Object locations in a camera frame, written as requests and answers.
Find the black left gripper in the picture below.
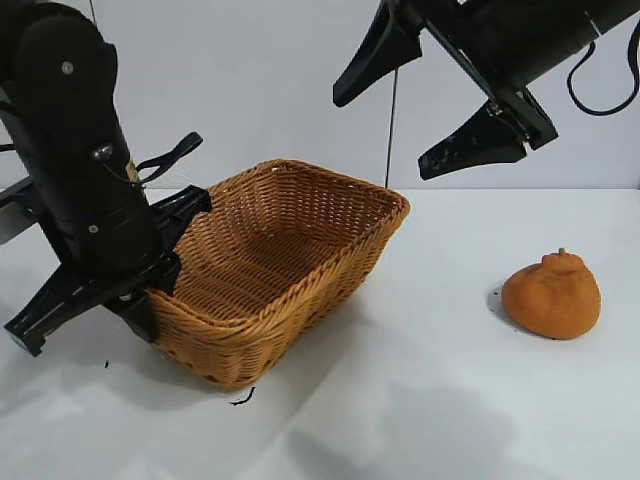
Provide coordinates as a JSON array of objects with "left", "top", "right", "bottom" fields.
[{"left": 3, "top": 144, "right": 214, "bottom": 357}]

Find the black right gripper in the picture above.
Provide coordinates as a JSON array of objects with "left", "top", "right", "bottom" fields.
[{"left": 332, "top": 0, "right": 601, "bottom": 181}]

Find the brown woven wicker basket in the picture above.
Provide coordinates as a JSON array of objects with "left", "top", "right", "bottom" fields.
[{"left": 147, "top": 158, "right": 411, "bottom": 391}]

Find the bumpy orange fruit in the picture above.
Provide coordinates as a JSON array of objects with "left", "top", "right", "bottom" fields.
[{"left": 501, "top": 246, "right": 603, "bottom": 341}]

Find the beige cable tag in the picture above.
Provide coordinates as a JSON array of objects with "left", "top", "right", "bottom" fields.
[{"left": 124, "top": 158, "right": 146, "bottom": 190}]

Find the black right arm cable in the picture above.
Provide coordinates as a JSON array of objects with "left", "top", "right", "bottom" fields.
[{"left": 566, "top": 18, "right": 640, "bottom": 116}]

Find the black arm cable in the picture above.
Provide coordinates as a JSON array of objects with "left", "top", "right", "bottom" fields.
[
  {"left": 566, "top": 18, "right": 640, "bottom": 116},
  {"left": 133, "top": 132, "right": 204, "bottom": 184}
]

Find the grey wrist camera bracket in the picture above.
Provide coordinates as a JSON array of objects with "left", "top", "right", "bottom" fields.
[{"left": 0, "top": 178, "right": 44, "bottom": 246}]

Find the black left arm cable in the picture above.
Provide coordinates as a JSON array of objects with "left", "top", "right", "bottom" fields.
[{"left": 133, "top": 132, "right": 204, "bottom": 184}]

